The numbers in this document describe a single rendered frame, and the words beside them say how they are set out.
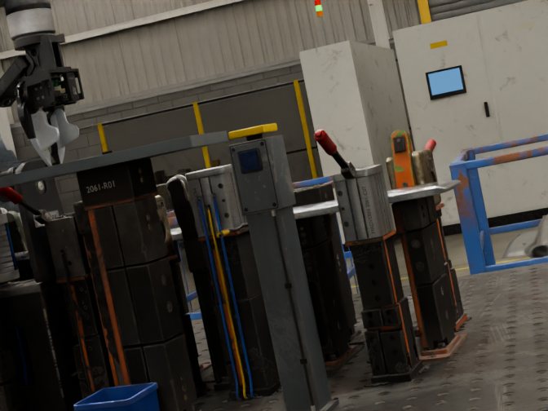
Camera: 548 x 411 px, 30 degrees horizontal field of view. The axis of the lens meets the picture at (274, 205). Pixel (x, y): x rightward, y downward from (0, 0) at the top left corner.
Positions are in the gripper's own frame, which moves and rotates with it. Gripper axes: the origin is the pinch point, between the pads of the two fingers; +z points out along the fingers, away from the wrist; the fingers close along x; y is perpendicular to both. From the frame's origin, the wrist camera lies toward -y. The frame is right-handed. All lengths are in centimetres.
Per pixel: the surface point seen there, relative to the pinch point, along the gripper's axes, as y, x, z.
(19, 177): -2.0, -5.9, 2.2
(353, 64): -331, 741, -60
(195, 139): 29.4, 1.9, 2.1
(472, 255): -20, 211, 56
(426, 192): 50, 36, 18
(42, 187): -15.7, 12.0, 4.4
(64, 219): -9.0, 9.1, 10.9
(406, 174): 38, 55, 16
